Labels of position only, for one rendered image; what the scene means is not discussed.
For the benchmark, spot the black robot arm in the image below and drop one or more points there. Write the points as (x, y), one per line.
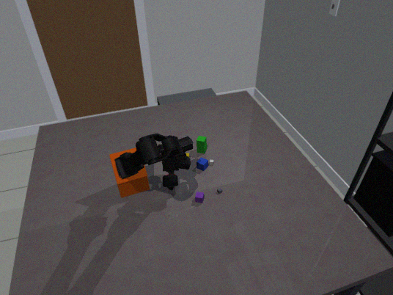
(148, 152)

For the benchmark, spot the green block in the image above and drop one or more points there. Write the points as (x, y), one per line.
(201, 141)
(201, 149)

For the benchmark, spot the blue block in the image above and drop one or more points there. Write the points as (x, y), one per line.
(202, 164)

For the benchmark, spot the purple cube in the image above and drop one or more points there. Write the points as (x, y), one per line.
(199, 197)

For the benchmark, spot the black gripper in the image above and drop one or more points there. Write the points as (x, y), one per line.
(170, 180)

